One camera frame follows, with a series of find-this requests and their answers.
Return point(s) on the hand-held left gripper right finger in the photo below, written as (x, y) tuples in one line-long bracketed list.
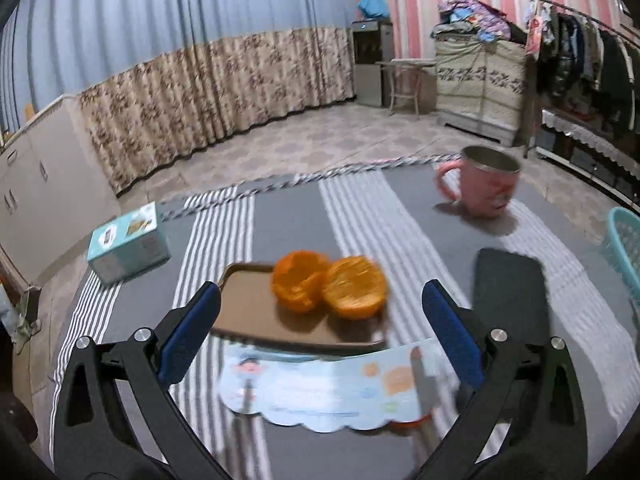
[(452, 335)]

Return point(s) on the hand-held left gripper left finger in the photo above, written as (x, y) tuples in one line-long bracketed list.
[(192, 330)]

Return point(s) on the orange peel half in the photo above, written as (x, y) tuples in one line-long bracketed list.
[(297, 282), (355, 287)]

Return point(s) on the teal plastic basket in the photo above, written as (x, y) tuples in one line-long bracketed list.
[(625, 245)]

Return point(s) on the brown tray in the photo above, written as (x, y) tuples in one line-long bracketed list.
[(245, 305)]

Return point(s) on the black rectangular pad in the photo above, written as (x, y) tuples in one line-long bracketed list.
[(510, 300)]

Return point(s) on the teal tissue box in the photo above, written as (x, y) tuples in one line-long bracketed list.
[(125, 250)]

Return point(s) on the cloud-edged white card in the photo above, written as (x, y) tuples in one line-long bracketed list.
[(310, 390)]

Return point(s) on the grey striped table cloth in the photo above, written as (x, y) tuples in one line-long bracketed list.
[(290, 220)]

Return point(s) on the pink mug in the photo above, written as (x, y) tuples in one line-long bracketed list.
[(480, 190)]

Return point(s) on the white low cabinet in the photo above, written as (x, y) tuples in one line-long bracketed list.
[(50, 185)]

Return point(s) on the lace-covered low shelf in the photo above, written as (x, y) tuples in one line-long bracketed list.
[(590, 132)]

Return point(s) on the cloth-covered cabinet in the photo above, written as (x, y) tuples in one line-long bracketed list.
[(480, 85)]

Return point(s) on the small round table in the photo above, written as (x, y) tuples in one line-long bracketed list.
[(405, 64)]

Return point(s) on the grey water dispenser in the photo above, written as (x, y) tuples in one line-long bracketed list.
[(370, 65)]

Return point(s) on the blue and floral curtain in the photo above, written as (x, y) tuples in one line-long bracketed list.
[(175, 35)]

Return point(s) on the row of hanging clothes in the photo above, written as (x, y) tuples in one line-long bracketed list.
[(585, 60)]

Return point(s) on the pink hanging bag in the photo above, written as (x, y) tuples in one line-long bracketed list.
[(534, 30)]

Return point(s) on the pile of clothes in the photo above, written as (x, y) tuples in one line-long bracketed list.
[(475, 17)]

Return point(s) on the blue covered water bottle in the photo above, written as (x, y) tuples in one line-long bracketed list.
[(374, 7)]

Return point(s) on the metal clothes rack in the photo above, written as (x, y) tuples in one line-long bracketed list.
[(575, 10)]

